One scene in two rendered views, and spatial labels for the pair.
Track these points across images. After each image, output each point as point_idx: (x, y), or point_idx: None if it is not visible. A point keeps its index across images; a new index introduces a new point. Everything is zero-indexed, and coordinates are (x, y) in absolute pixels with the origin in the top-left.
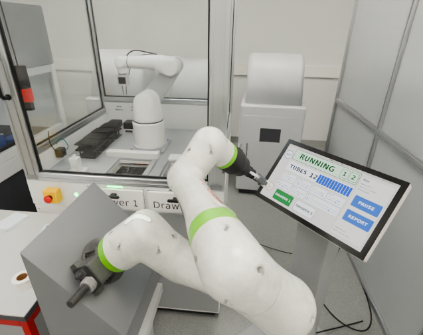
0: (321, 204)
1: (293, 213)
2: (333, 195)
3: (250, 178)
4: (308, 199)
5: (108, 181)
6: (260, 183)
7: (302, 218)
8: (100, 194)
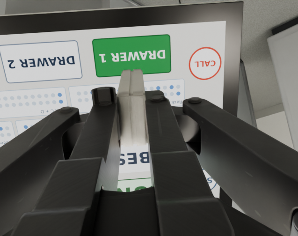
0: (9, 104)
1: (59, 29)
2: (1, 144)
3: (54, 169)
4: (51, 96)
5: None
6: (92, 106)
7: (23, 33)
8: None
